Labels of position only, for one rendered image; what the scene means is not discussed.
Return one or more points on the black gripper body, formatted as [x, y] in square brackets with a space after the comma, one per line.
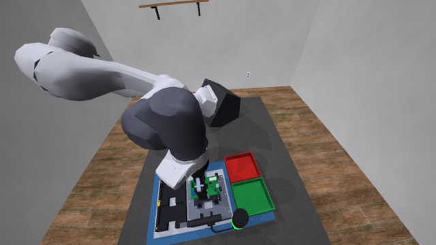
[199, 172]

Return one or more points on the green bin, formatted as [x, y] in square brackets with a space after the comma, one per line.
[252, 196]

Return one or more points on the green circuit board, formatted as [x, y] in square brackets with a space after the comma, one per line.
[212, 186]

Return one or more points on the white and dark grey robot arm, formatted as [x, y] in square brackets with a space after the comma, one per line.
[168, 116]

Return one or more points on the red open-top bin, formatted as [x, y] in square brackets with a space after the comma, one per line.
[241, 167]

